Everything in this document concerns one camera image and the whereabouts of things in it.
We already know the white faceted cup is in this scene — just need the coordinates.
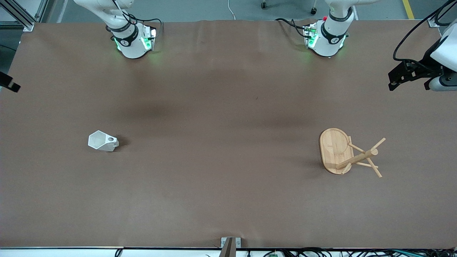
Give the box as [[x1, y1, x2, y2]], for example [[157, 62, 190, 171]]
[[88, 130, 119, 152]]

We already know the wooden cup rack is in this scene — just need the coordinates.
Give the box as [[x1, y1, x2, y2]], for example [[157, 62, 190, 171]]
[[319, 128, 387, 178]]

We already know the brown paper table cover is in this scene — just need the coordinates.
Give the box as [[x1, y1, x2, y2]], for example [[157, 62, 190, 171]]
[[0, 20, 457, 249]]

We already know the aluminium frame extrusion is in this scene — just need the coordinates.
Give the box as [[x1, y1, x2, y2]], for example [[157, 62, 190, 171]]
[[0, 0, 49, 32], [427, 0, 457, 28]]

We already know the black left arm base cable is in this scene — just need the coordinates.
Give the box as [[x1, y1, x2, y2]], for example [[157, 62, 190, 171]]
[[275, 17, 310, 38]]

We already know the black arm base cable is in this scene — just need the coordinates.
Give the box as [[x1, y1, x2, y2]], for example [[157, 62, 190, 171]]
[[275, 17, 310, 38], [135, 17, 164, 37]]

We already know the black right arm base cable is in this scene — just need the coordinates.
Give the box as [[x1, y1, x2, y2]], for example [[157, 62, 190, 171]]
[[135, 17, 164, 37]]

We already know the black cable bundle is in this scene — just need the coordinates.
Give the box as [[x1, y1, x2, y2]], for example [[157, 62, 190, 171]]
[[262, 247, 457, 257]]

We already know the silver camera mount bracket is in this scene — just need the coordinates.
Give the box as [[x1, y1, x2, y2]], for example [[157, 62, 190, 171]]
[[220, 237, 242, 257]]

